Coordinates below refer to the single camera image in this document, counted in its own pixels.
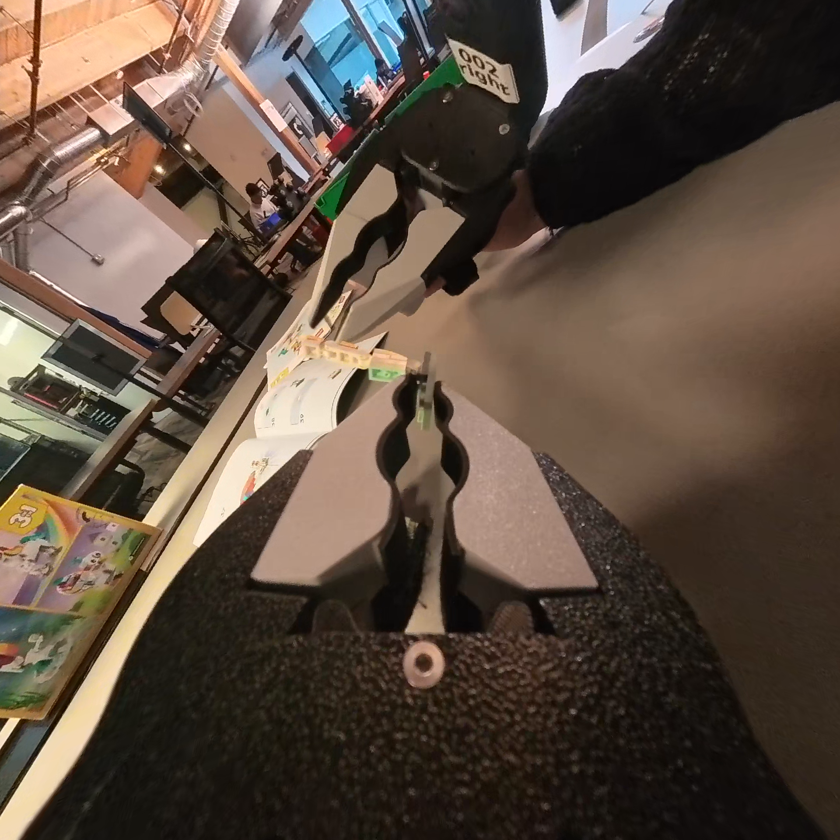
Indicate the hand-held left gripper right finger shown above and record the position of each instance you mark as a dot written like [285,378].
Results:
[525,525]

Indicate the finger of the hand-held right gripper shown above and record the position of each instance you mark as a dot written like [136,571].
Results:
[426,249]
[358,210]

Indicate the open instruction booklet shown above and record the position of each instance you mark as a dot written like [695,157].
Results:
[302,407]

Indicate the yellow lego set box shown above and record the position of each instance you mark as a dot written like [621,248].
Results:
[59,590]

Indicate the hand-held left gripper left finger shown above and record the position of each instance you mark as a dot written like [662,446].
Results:
[328,525]

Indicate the small instruction leaflet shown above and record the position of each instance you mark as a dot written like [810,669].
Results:
[338,308]
[283,358]

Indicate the black cart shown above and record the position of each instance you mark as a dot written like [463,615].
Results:
[223,282]

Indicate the green plastic crate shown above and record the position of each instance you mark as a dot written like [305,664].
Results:
[338,193]

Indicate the person's right hand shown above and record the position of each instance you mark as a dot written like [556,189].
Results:
[522,223]

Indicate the white mint orange lego figure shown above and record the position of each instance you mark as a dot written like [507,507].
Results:
[348,351]

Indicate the mint grey lego piece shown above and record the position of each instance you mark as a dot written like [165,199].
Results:
[425,394]

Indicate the metal ventilation duct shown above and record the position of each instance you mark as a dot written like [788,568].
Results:
[65,154]

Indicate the person's right forearm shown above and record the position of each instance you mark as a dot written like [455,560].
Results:
[656,131]

